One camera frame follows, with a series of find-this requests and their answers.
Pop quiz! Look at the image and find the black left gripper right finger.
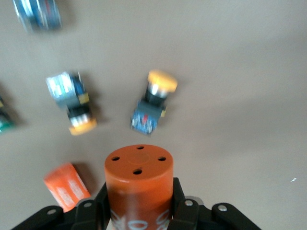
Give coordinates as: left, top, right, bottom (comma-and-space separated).
167, 177, 262, 230

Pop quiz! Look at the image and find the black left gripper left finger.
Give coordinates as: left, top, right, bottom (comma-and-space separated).
11, 182, 112, 230

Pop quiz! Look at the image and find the orange cylinder with white print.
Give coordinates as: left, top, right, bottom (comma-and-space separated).
104, 144, 175, 230
43, 162, 92, 213

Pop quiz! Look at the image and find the yellow mushroom push button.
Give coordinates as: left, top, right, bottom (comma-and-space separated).
130, 69, 178, 137
45, 70, 98, 136

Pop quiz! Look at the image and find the green push button switch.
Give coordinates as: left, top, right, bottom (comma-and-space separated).
0, 94, 16, 134
13, 0, 63, 33

